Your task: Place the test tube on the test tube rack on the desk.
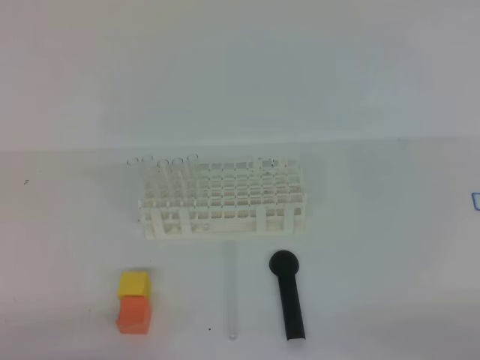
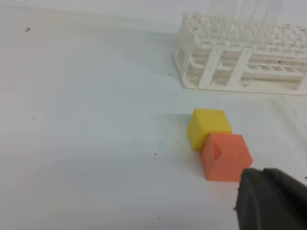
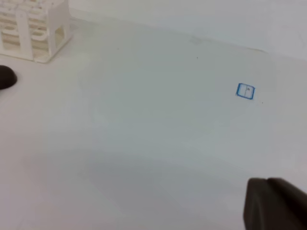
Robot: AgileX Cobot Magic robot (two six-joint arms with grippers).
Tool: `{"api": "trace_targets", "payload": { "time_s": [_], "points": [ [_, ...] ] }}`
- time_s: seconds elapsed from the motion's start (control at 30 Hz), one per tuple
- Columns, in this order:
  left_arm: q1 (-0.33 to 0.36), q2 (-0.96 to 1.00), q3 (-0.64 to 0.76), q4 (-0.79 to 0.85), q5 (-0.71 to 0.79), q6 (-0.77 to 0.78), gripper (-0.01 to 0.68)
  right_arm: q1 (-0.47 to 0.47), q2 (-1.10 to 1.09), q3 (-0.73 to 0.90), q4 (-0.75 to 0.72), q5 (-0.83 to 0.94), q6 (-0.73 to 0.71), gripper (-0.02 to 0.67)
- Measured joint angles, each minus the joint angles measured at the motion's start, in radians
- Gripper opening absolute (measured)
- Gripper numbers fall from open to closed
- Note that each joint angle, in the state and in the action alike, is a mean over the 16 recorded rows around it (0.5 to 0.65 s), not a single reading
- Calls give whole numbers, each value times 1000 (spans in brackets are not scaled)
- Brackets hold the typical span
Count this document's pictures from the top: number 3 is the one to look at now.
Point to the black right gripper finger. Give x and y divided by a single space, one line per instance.
274 204

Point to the white test tube rack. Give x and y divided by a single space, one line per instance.
34 30

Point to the blue square table marking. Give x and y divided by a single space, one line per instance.
245 91

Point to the black scoop holder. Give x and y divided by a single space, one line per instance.
8 77

